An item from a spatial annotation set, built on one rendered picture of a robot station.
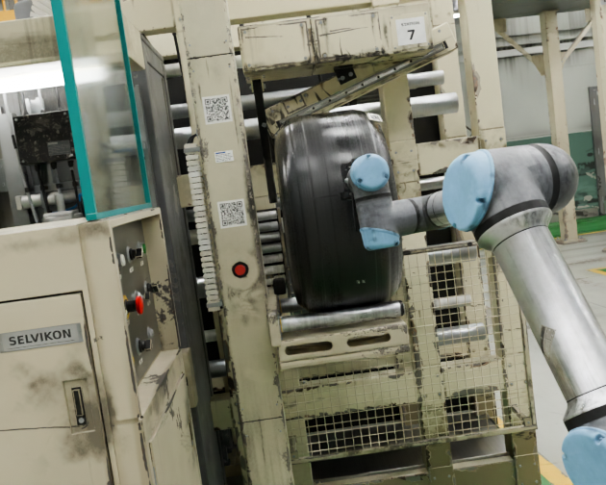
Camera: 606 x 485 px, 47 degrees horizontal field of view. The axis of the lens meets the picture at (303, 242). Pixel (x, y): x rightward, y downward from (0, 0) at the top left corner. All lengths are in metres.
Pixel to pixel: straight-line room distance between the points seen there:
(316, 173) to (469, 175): 0.78
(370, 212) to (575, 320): 0.54
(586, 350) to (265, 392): 1.21
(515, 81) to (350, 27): 9.75
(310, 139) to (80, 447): 0.95
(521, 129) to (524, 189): 10.86
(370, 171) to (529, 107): 10.64
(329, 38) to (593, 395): 1.54
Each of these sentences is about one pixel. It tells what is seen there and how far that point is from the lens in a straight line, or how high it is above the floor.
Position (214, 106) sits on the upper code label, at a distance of 1.95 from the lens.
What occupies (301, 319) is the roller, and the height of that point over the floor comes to 0.91.
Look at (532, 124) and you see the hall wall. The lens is 11.98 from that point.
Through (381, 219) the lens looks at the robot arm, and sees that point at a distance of 1.40.
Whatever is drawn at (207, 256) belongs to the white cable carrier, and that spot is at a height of 1.11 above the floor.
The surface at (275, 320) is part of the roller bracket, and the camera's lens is 1.86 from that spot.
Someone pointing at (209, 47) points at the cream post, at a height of 1.68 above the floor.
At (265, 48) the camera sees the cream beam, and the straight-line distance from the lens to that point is 2.23.
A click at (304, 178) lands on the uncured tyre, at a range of 1.76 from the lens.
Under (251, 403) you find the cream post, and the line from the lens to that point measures 2.04.
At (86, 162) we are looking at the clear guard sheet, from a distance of 1.28.
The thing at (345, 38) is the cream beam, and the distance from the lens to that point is 2.25.
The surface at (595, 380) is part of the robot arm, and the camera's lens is 0.99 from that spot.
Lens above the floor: 1.30
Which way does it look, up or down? 6 degrees down
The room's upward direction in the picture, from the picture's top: 8 degrees counter-clockwise
